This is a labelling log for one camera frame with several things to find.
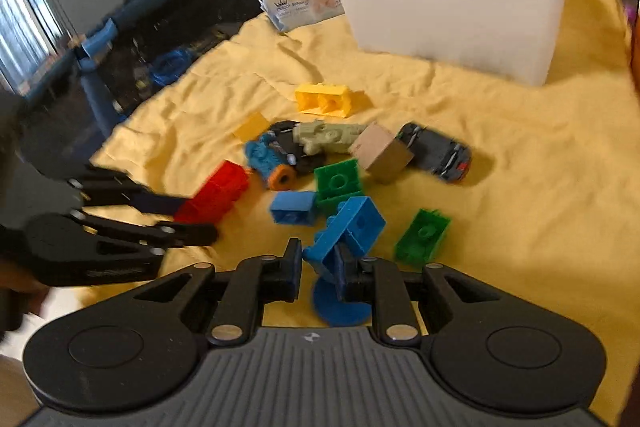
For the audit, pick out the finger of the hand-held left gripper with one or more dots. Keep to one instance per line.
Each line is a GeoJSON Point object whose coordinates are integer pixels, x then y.
{"type": "Point", "coordinates": [195, 235]}
{"type": "Point", "coordinates": [155, 204]}

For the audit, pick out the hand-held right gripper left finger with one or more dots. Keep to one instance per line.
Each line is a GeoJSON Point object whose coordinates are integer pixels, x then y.
{"type": "Point", "coordinates": [291, 274]}

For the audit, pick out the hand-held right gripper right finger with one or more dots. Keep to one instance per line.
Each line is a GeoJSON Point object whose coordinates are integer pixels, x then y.
{"type": "Point", "coordinates": [361, 282]}

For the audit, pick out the blue round-based toy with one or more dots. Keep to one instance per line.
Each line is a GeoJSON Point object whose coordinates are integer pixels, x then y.
{"type": "Point", "coordinates": [340, 309]}

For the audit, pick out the red building brick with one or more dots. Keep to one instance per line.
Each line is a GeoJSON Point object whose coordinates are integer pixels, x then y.
{"type": "Point", "coordinates": [220, 192]}

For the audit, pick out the translucent plastic storage bin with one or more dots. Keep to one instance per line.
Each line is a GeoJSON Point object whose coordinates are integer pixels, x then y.
{"type": "Point", "coordinates": [450, 7]}

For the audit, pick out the large blue building brick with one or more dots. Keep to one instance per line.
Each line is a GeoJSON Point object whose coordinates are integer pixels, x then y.
{"type": "Point", "coordinates": [360, 222]}

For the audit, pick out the small blue building brick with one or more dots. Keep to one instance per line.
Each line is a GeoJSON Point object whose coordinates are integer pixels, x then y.
{"type": "Point", "coordinates": [292, 207]}

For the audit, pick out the green building brick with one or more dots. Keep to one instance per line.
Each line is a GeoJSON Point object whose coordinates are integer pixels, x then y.
{"type": "Point", "coordinates": [337, 182]}
{"type": "Point", "coordinates": [422, 237]}

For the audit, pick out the blue toy truck orange wheel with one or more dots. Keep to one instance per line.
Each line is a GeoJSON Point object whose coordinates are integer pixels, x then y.
{"type": "Point", "coordinates": [260, 157]}

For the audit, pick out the black toy car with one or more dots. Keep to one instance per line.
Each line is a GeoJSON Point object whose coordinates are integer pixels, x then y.
{"type": "Point", "coordinates": [296, 158]}

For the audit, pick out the small yellow block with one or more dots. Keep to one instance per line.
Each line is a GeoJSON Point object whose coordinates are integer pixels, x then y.
{"type": "Point", "coordinates": [252, 127]}

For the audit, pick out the plain wooden cube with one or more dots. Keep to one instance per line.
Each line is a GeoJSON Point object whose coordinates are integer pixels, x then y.
{"type": "Point", "coordinates": [382, 152]}

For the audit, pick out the pale green toy vehicle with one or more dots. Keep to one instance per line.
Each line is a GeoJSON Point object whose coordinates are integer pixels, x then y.
{"type": "Point", "coordinates": [325, 137]}

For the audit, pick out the dark grey toy car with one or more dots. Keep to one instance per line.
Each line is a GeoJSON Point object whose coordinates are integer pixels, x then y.
{"type": "Point", "coordinates": [440, 152]}

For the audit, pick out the large yellow building brick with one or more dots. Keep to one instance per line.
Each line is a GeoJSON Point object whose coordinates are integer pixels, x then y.
{"type": "Point", "coordinates": [325, 99]}

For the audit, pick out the yellow blanket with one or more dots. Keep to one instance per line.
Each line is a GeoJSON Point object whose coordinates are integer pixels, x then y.
{"type": "Point", "coordinates": [525, 207]}

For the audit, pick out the dark blue open suitcase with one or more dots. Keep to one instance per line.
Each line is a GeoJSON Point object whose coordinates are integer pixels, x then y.
{"type": "Point", "coordinates": [200, 7]}

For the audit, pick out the window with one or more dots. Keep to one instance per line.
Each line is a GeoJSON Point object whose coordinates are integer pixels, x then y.
{"type": "Point", "coordinates": [25, 32]}

